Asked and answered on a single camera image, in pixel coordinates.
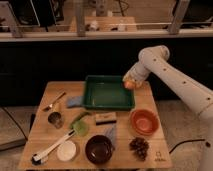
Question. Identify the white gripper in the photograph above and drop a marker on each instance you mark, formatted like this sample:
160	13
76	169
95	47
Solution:
137	74

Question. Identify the orange apple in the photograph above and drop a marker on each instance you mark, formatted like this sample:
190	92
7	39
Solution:
130	85

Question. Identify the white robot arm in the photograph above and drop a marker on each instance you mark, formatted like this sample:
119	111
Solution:
195	95

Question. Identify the metal cup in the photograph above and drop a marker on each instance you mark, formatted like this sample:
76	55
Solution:
55	118

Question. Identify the green plastic tray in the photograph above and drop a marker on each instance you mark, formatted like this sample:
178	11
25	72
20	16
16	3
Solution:
106	92

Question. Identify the orange bowl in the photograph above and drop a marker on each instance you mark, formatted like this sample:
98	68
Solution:
144	122

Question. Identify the blue grey cloth piece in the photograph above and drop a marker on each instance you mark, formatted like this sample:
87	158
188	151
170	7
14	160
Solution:
111	134

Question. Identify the brown pine cone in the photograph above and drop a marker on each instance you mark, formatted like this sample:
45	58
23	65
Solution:
140	147

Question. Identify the dark brown bowl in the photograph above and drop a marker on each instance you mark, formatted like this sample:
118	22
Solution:
98	149

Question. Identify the gold spoon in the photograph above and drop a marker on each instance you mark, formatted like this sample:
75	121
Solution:
50	106

